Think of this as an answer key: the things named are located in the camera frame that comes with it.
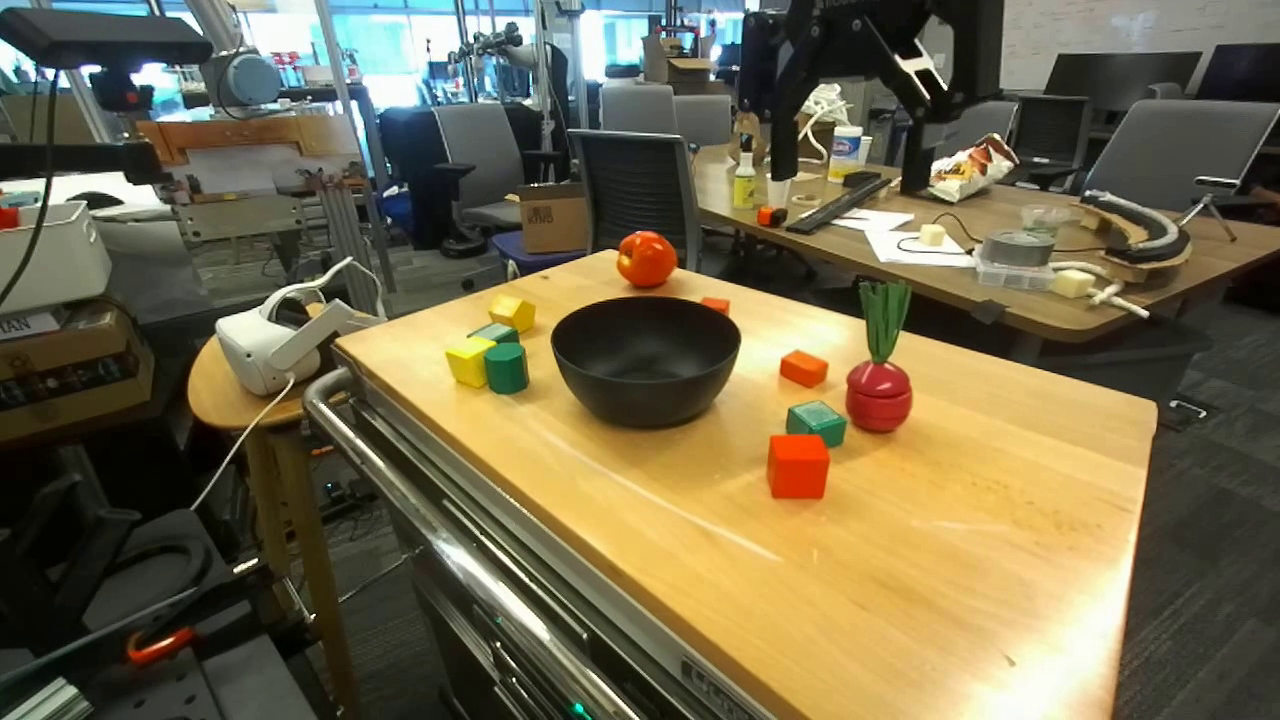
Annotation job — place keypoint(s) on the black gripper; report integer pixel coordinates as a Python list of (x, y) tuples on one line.
[(853, 27)]

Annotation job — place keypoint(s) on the small orange cube block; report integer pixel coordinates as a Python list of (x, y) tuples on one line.
[(803, 368)]

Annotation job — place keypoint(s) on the red toy beetroot green leaves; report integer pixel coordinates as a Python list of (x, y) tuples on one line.
[(877, 396)]

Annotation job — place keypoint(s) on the teal green block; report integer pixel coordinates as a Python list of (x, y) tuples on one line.
[(491, 329), (817, 425)]

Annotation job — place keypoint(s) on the large red orange cube block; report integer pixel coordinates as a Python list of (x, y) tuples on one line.
[(796, 471)]

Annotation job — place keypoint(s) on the yellow house shaped block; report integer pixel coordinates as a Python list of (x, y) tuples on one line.
[(515, 314)]

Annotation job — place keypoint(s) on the red orange toy apple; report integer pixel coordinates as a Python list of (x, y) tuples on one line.
[(646, 261)]

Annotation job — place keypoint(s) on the black bowl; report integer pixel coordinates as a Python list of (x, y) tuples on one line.
[(646, 384)]

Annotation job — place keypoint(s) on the white bottle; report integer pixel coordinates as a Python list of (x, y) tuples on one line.
[(846, 152)]

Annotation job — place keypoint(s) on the long black keyboard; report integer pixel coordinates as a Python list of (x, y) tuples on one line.
[(840, 203)]

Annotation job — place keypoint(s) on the white paper sheet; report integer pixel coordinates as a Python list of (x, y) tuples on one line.
[(875, 219), (922, 248)]

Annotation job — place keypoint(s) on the small orange desk object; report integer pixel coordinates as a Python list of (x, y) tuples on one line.
[(770, 219)]

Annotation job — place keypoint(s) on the yellow bottle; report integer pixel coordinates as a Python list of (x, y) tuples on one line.
[(746, 184)]

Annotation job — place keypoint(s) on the small white round charger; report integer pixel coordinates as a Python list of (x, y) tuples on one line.
[(934, 235)]

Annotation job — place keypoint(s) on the snack bag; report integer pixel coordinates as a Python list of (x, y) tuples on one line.
[(974, 171)]

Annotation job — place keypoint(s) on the black office chair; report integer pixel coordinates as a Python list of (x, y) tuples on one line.
[(1049, 135)]

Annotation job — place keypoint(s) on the tiny orange block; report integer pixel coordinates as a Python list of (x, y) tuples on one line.
[(719, 307)]

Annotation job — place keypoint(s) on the dark mesh office chair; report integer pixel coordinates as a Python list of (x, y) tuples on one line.
[(639, 181)]

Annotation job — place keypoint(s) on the white plastic desk object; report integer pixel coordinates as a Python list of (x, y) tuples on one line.
[(1074, 280)]

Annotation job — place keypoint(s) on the black monitor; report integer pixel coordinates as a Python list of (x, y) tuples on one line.
[(1123, 76), (1240, 69)]

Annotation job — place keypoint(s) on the curved black white headband device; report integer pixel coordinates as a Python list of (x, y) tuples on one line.
[(1135, 220)]

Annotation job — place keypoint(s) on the cardboard box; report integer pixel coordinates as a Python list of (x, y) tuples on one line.
[(555, 220)]

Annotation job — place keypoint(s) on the grey office chair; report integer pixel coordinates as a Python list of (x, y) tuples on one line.
[(477, 146), (1172, 146)]

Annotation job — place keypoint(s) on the wooden office desk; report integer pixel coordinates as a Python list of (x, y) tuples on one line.
[(1203, 267)]

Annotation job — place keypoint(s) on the green octagonal cylinder block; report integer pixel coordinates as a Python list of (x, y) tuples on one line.
[(507, 368)]

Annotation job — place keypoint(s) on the grey metal tool cart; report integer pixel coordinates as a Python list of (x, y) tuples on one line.
[(532, 624)]

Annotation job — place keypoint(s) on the white VR headset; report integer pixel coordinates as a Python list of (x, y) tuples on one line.
[(265, 353)]

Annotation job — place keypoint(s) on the round wooden stool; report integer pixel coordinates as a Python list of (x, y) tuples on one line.
[(227, 392)]

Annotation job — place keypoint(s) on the black flat panel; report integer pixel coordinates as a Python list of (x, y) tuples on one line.
[(106, 38)]

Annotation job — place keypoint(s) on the white storage box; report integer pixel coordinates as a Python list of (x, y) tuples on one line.
[(55, 261)]

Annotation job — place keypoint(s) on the orange black bar clamp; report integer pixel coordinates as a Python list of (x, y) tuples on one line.
[(162, 650)]

